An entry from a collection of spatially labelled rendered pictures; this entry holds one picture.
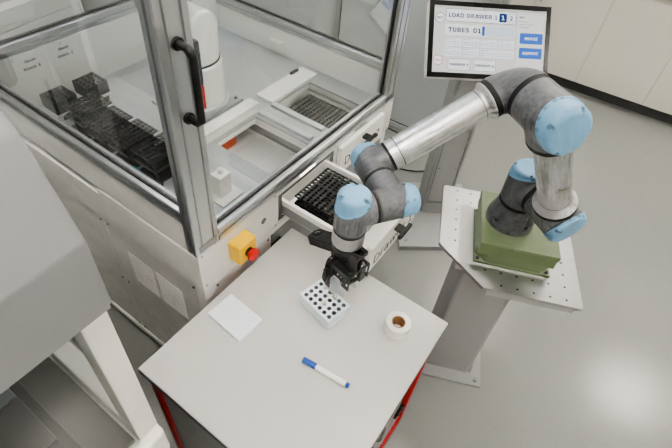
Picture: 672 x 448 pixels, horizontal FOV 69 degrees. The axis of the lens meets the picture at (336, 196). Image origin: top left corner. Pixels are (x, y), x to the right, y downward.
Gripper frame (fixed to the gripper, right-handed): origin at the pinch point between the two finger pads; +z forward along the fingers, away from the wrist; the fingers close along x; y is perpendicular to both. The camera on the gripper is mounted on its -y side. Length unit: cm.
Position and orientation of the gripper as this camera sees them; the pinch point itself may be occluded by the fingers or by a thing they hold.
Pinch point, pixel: (334, 286)
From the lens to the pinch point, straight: 129.0
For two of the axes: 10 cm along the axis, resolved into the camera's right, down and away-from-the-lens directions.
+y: 6.9, 5.4, -4.8
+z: -0.8, 7.2, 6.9
